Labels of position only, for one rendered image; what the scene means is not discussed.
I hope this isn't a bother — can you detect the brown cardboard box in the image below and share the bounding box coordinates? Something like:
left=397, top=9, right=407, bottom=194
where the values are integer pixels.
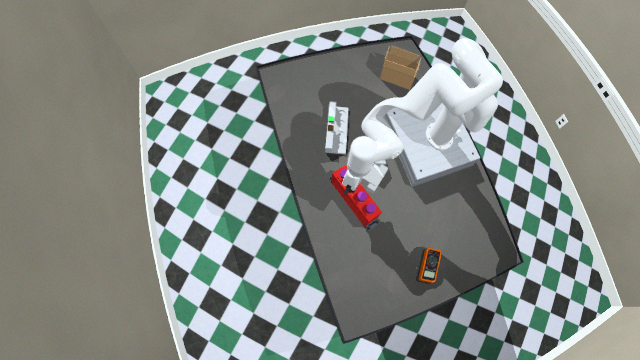
left=380, top=46, right=420, bottom=90

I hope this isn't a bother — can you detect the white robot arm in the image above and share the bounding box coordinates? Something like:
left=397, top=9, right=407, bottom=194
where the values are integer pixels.
left=347, top=39, right=503, bottom=193

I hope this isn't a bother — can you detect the orange digital multimeter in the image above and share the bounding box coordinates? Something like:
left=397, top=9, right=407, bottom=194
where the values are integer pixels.
left=419, top=248, right=442, bottom=283

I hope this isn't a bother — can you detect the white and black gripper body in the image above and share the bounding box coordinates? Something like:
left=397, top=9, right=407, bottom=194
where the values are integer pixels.
left=342, top=170, right=362, bottom=191

